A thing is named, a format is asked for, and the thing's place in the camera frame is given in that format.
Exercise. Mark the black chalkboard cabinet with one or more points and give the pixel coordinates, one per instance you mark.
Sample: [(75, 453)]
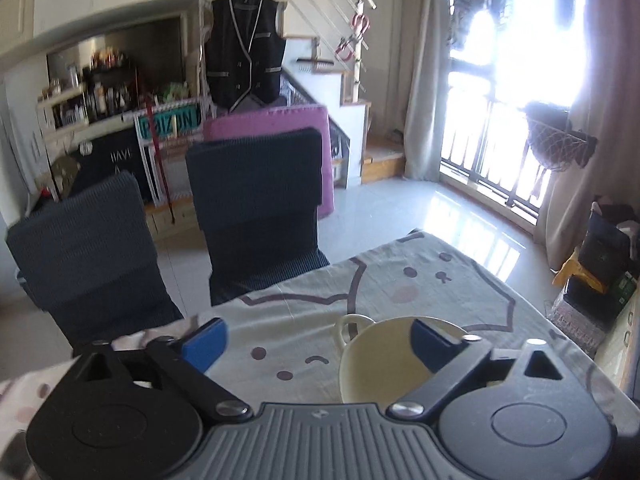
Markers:
[(107, 157)]

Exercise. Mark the metal stair railing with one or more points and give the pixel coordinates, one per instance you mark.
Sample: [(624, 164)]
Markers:
[(320, 15)]

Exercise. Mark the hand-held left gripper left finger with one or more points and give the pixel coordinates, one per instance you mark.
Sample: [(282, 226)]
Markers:
[(206, 344)]

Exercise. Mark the brown cardboard ornament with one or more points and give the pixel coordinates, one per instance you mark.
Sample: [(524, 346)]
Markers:
[(64, 172)]

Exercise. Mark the teal letter sign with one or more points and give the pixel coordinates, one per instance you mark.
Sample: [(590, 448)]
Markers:
[(167, 121)]

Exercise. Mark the black vest with grey trim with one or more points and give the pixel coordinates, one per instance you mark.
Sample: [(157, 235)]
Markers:
[(245, 45)]

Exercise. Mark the white staircase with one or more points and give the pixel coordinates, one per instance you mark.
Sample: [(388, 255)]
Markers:
[(350, 130)]

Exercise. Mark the shelf of bottles and jars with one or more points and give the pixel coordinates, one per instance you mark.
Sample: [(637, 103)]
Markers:
[(95, 90)]

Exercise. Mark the dark grey covered chair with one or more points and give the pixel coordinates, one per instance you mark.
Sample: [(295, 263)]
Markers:
[(85, 260), (255, 195)]

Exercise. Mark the black balcony railing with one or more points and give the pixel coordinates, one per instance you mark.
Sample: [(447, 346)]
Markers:
[(480, 175)]

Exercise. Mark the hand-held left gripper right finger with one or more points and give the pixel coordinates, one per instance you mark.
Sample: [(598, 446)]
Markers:
[(429, 345)]

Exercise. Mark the beige curtain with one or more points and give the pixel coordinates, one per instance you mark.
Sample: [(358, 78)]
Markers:
[(425, 85), (595, 85)]

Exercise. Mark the red clip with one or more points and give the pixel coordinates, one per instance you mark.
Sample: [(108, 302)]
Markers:
[(344, 50), (360, 21)]

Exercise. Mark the pink folded mat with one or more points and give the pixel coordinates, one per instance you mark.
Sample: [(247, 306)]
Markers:
[(320, 120)]

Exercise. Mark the printed bear tablecloth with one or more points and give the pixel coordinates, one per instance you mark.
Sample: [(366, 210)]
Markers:
[(310, 320)]

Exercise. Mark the yellow bag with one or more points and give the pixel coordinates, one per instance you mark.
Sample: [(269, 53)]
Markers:
[(567, 270)]

